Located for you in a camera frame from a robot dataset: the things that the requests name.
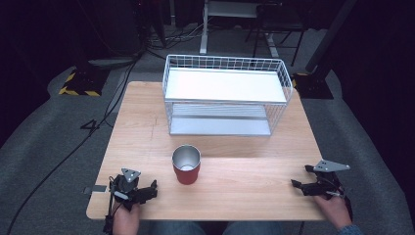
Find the grey tape strip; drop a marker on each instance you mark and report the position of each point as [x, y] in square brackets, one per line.
[96, 188]

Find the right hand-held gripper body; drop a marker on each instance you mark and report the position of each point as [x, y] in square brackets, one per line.
[327, 182]

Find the black chair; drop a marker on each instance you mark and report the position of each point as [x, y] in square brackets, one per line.
[277, 19]

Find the yellow-black striped stand base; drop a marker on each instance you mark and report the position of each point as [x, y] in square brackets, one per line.
[313, 87]
[82, 82]

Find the person's blue jeans leg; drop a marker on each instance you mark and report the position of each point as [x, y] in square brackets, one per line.
[254, 229]
[177, 229]

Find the person's left hand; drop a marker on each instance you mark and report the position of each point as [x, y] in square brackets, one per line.
[126, 220]

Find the red steel-lined cup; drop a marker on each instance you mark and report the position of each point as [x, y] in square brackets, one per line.
[186, 164]

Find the black slanted stand pole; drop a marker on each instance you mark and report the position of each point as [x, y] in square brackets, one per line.
[329, 36]

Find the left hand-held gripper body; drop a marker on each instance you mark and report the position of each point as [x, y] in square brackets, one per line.
[125, 189]

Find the person's right hand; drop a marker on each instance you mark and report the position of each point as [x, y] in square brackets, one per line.
[331, 210]

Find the white desk frame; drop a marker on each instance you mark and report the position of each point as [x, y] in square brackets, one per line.
[228, 9]

